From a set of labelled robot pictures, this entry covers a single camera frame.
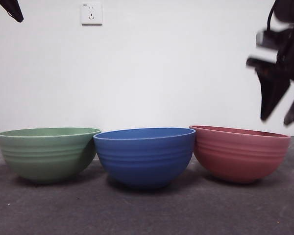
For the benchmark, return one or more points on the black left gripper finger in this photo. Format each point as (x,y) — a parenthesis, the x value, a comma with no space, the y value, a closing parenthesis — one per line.
(12,8)

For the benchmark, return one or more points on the red ribbed bowl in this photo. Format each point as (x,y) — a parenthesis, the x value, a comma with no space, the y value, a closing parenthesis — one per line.
(237,156)

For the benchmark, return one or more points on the white wall socket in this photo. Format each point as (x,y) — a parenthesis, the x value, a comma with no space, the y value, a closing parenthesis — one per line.
(92,14)

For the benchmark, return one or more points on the green ribbed bowl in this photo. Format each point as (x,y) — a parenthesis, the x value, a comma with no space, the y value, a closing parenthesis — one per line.
(46,156)

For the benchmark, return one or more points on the blue ribbed bowl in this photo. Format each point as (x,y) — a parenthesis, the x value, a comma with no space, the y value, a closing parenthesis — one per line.
(144,159)

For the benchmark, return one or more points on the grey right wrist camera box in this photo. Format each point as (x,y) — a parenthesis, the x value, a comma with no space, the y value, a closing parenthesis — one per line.
(267,40)

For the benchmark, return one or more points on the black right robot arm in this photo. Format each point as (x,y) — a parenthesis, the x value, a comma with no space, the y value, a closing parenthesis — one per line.
(289,11)

